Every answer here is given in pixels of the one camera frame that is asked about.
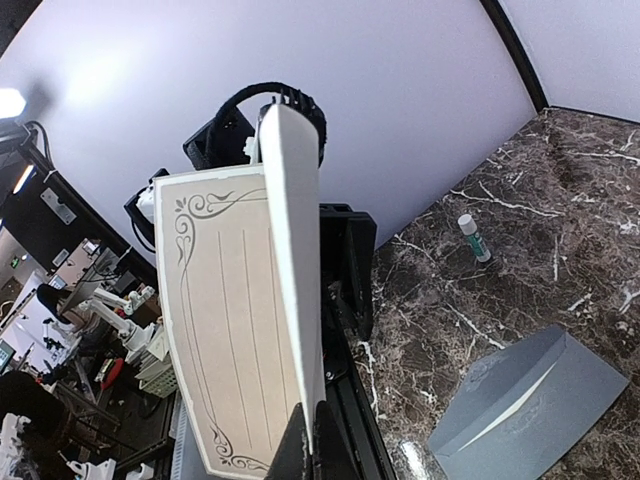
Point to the beige letter sheet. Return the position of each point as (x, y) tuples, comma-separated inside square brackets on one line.
[(238, 262)]

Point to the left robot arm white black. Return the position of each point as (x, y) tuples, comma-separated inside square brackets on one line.
[(221, 141)]

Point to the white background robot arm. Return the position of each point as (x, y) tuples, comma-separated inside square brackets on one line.
[(117, 315)]

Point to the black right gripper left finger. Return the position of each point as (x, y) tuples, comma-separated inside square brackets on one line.
[(293, 460)]

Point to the grey paper envelope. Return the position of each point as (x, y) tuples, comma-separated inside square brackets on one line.
[(572, 398)]

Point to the black left frame post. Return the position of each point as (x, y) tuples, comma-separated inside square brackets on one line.
[(515, 48)]

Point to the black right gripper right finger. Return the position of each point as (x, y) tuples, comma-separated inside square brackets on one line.
[(331, 458)]

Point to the green white glue stick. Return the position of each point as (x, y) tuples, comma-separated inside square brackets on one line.
[(471, 232)]

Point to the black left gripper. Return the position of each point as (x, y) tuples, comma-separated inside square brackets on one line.
[(347, 244)]

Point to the green perforated plastic basket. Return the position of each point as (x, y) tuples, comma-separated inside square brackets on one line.
[(158, 379)]

